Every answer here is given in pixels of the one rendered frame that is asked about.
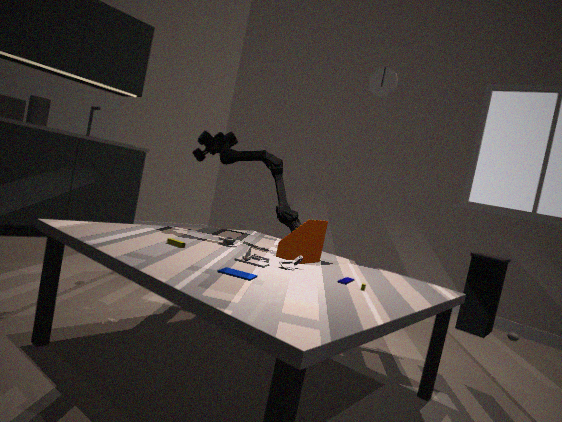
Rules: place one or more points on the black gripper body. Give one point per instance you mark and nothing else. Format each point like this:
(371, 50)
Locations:
(200, 155)

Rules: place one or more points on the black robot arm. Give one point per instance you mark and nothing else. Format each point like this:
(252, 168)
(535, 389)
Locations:
(229, 156)

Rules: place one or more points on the blue block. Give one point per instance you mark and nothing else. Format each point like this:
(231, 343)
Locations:
(237, 273)

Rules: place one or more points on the yellow flat bar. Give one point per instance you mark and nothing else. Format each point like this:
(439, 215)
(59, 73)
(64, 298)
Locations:
(175, 243)

